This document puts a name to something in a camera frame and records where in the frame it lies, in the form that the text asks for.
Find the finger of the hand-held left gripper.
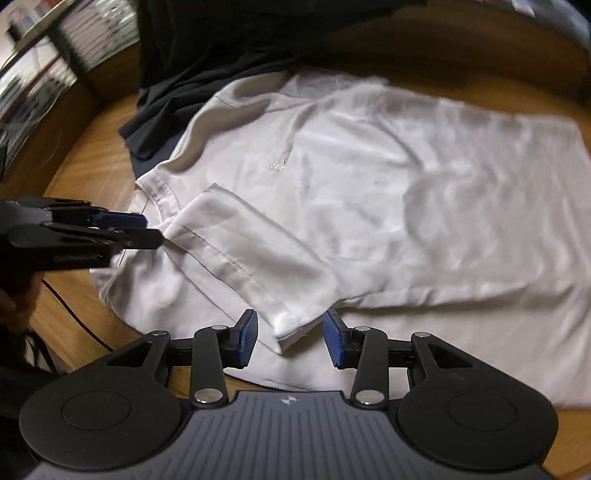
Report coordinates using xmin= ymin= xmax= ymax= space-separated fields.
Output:
xmin=14 ymin=198 xmax=149 ymax=230
xmin=8 ymin=222 xmax=165 ymax=254

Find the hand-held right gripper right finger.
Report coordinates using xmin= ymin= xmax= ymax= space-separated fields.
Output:
xmin=322 ymin=310 xmax=477 ymax=408

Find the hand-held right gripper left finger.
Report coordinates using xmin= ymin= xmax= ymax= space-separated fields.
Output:
xmin=106 ymin=309 xmax=258 ymax=409

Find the white short-sleeved shirt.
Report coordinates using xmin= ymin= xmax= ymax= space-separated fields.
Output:
xmin=90 ymin=69 xmax=591 ymax=409

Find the person's left hand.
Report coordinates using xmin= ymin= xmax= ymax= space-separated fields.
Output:
xmin=0 ymin=274 xmax=43 ymax=334

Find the shelf with books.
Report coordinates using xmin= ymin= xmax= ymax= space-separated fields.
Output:
xmin=0 ymin=0 xmax=139 ymax=139

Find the dark navy garment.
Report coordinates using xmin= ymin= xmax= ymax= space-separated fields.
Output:
xmin=117 ymin=0 xmax=430 ymax=161

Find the dark red cable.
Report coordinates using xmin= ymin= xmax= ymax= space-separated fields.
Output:
xmin=42 ymin=279 xmax=114 ymax=352

